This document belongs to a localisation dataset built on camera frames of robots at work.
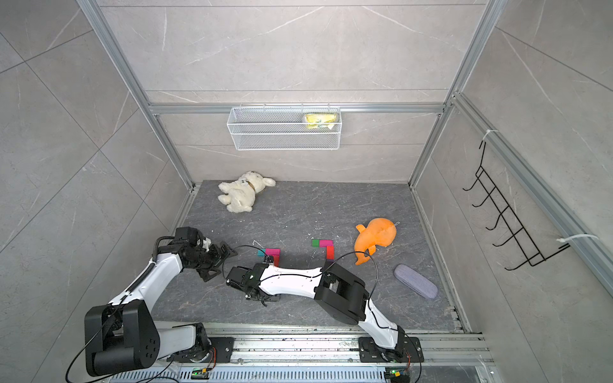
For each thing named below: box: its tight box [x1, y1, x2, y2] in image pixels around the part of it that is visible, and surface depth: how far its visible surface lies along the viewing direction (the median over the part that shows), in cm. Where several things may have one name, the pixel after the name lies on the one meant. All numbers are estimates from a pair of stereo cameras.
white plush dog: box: [217, 170, 277, 214], surface depth 109 cm
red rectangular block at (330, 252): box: [326, 245, 335, 261], surface depth 98 cm
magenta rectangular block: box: [319, 239, 334, 248], surface depth 99 cm
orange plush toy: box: [354, 217, 397, 266], surface depth 97 cm
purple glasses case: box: [393, 263, 439, 300], surface depth 87 cm
